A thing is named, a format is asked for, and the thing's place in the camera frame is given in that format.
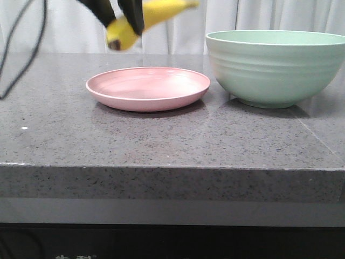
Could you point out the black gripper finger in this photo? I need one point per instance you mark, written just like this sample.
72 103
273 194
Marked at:
101 9
133 11

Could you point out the pink plate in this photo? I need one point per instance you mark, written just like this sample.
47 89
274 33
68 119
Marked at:
148 89

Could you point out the green bowl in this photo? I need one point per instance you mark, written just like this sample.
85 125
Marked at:
274 68

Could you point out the white curtain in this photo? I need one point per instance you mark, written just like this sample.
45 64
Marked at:
72 28

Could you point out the yellow banana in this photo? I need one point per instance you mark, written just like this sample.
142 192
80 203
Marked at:
120 36

